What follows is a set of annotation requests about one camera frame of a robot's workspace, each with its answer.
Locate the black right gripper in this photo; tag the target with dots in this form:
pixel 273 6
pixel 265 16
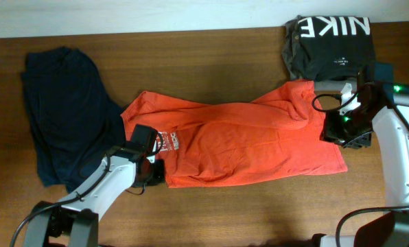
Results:
pixel 331 134

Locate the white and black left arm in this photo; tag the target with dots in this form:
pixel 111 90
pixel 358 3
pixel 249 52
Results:
pixel 78 214

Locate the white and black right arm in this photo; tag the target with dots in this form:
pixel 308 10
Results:
pixel 381 109

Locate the navy blue garment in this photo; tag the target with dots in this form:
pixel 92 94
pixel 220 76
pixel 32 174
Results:
pixel 73 120

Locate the red printed t-shirt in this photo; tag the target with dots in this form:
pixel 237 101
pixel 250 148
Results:
pixel 274 136

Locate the grey folded garment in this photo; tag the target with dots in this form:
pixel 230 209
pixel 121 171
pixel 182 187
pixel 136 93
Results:
pixel 319 49

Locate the black Nike t-shirt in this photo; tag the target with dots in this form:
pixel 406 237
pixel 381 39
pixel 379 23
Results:
pixel 360 29

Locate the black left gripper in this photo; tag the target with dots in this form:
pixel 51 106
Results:
pixel 160 176

